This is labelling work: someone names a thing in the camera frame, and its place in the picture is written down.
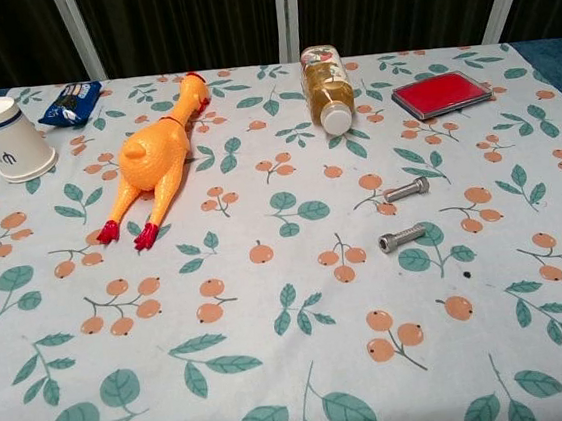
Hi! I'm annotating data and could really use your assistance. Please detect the silver bolt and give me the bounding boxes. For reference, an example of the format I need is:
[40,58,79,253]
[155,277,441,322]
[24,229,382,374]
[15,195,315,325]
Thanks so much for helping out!
[382,176,433,205]
[375,224,427,253]

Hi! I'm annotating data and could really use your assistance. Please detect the floral print white tablecloth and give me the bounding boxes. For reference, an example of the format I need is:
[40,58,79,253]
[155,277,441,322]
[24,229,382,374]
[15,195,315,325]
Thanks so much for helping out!
[0,29,562,421]

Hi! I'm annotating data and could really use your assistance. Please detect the tea bottle with white cap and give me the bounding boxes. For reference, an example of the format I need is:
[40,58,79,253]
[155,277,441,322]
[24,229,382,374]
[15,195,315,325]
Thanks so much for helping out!
[298,42,359,139]

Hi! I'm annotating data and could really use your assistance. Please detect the yellow rubber chicken toy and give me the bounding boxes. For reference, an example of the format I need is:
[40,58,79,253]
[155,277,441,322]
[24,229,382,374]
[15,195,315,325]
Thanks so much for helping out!
[80,69,227,256]

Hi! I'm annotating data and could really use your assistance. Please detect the red ink pad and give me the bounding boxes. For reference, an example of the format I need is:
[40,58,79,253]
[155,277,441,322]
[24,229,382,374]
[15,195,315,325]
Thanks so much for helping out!
[389,66,497,123]

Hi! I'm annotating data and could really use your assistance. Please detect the blue cookie snack packet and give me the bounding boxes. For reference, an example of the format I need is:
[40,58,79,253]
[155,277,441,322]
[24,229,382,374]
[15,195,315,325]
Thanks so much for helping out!
[34,79,107,131]

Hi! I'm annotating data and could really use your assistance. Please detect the white paper cup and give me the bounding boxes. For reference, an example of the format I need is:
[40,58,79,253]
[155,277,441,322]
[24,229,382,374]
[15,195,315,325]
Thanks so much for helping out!
[0,91,62,187]

